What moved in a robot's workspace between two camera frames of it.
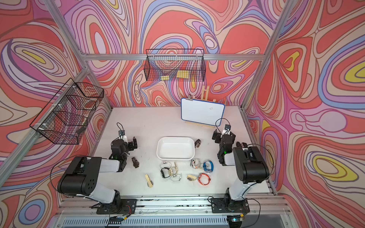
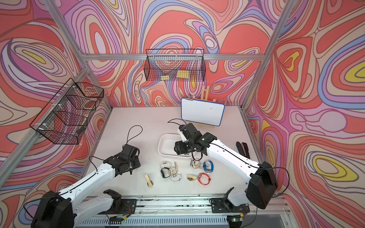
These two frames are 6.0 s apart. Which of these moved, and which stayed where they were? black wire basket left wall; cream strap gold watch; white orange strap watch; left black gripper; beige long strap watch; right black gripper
Moved: right black gripper; left black gripper
Stayed: cream strap gold watch; beige long strap watch; white orange strap watch; black wire basket left wall
